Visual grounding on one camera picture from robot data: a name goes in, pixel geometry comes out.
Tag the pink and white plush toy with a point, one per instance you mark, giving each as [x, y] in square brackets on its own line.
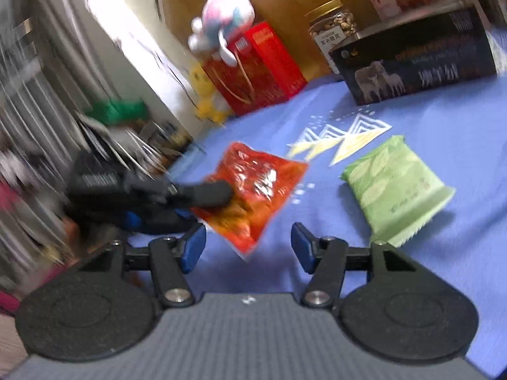
[225, 19]

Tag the pale green leaf-print packet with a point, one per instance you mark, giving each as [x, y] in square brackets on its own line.
[392, 190]

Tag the red-orange snack packet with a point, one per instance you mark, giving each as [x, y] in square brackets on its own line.
[253, 190]

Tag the red gift bag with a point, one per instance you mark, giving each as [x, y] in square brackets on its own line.
[261, 71]

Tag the nut jar with gold lid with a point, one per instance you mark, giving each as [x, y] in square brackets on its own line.
[332, 31]

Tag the dark cardboard box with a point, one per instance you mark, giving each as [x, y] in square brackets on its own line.
[416, 59]

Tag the yellow plush toy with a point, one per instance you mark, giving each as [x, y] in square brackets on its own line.
[206, 95]

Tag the printed blue cloth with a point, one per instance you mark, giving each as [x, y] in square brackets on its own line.
[396, 285]

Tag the green cloth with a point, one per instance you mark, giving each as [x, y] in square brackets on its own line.
[119, 111]

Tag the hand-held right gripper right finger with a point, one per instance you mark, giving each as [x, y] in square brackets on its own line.
[303, 247]

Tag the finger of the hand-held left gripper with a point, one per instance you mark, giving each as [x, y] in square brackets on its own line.
[198, 194]
[174, 221]

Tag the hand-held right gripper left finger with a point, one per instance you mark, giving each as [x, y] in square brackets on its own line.
[193, 247]

